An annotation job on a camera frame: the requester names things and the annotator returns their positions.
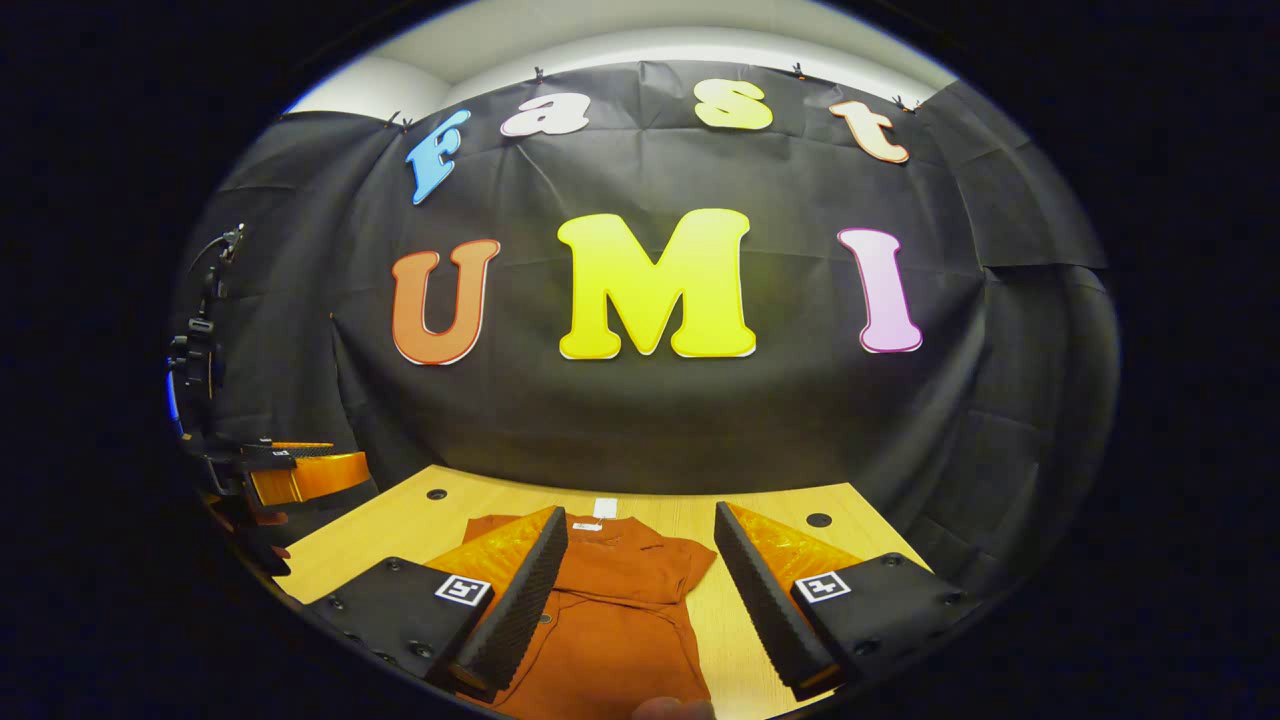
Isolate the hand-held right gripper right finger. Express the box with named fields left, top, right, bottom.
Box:
left=713, top=502, right=989, bottom=701

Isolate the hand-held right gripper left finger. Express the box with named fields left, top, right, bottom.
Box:
left=302, top=505, right=569, bottom=701

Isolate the rust orange knit garment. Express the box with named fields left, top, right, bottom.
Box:
left=462, top=512, right=719, bottom=720

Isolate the black backdrop cloth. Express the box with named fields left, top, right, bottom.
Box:
left=170, top=60, right=1121, bottom=601

